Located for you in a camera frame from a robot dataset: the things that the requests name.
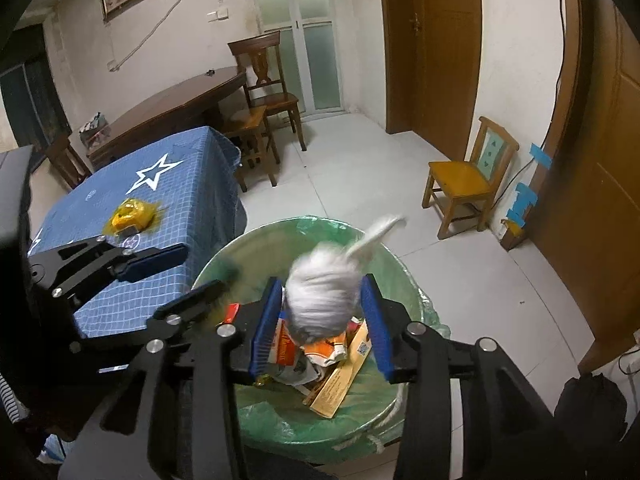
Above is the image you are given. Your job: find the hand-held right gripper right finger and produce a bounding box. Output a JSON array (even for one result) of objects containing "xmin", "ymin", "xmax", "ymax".
[{"xmin": 359, "ymin": 274, "xmax": 596, "ymax": 480}]

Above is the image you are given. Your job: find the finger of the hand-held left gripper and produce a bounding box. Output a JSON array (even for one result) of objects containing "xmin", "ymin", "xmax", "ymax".
[
  {"xmin": 27, "ymin": 237, "xmax": 188, "ymax": 311},
  {"xmin": 70, "ymin": 280, "xmax": 228, "ymax": 361}
]

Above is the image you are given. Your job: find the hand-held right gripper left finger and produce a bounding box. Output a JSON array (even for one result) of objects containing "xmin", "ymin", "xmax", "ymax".
[{"xmin": 57, "ymin": 276, "xmax": 286, "ymax": 480}]

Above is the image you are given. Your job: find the orange and white packet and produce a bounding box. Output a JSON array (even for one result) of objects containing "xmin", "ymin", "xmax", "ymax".
[{"xmin": 274, "ymin": 310, "xmax": 351, "ymax": 376}]

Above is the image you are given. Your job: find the bin with green liner bag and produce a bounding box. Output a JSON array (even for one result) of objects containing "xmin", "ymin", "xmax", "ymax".
[{"xmin": 187, "ymin": 216, "xmax": 451, "ymax": 456}]

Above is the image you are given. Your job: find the long orange carton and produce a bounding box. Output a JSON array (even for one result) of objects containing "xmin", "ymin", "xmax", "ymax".
[{"xmin": 302, "ymin": 320, "xmax": 373, "ymax": 418}]

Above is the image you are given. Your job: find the white wrapper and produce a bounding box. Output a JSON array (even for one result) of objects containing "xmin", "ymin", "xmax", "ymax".
[{"xmin": 287, "ymin": 215, "xmax": 408, "ymax": 343}]

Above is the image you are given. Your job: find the person's left forearm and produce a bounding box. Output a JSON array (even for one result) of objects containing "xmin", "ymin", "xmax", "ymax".
[{"xmin": 0, "ymin": 372, "xmax": 26, "ymax": 423}]

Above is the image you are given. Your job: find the yellow plastic wrapper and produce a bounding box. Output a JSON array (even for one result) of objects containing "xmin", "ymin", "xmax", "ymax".
[{"xmin": 102, "ymin": 199, "xmax": 166, "ymax": 237}]

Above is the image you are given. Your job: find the blue star-print tablecloth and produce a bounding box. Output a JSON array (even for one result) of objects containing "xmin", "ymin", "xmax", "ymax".
[{"xmin": 27, "ymin": 126, "xmax": 248, "ymax": 341}]

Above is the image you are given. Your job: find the dark wooden chair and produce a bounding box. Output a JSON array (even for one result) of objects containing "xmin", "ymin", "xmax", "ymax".
[
  {"xmin": 45, "ymin": 132, "xmax": 93, "ymax": 191},
  {"xmin": 227, "ymin": 30, "xmax": 307, "ymax": 151}
]

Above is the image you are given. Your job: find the snack basket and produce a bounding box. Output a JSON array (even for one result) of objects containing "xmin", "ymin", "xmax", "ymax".
[{"xmin": 79, "ymin": 111, "xmax": 111, "ymax": 148}]

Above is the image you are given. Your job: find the dark wooden dining table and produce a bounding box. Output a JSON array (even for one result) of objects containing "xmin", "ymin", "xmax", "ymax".
[{"xmin": 85, "ymin": 66, "xmax": 248, "ymax": 171}]

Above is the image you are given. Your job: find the wooden stool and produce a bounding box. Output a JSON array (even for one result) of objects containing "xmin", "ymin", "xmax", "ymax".
[{"xmin": 220, "ymin": 105, "xmax": 281, "ymax": 193}]

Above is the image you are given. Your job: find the small light wooden chair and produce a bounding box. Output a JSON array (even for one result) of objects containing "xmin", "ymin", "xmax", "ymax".
[{"xmin": 421, "ymin": 116, "xmax": 521, "ymax": 240}]

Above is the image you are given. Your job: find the dark window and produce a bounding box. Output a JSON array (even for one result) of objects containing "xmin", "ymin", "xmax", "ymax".
[{"xmin": 0, "ymin": 25, "xmax": 71, "ymax": 161}]

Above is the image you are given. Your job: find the dark cloth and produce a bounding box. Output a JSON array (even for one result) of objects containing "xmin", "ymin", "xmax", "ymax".
[{"xmin": 554, "ymin": 371, "xmax": 630, "ymax": 480}]

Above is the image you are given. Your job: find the brown wooden door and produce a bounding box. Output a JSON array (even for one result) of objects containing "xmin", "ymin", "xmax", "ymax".
[
  {"xmin": 377, "ymin": 0, "xmax": 483, "ymax": 161},
  {"xmin": 530, "ymin": 0, "xmax": 640, "ymax": 376}
]

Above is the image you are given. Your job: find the frosted glass door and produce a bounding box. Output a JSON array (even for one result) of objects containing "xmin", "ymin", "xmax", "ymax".
[{"xmin": 247, "ymin": 0, "xmax": 348, "ymax": 121}]

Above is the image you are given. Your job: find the wall cable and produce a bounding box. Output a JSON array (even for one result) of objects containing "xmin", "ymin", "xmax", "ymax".
[{"xmin": 107, "ymin": 0, "xmax": 221, "ymax": 72}]

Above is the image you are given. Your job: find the black cable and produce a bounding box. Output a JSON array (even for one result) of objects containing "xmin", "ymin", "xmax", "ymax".
[{"xmin": 495, "ymin": 0, "xmax": 576, "ymax": 221}]

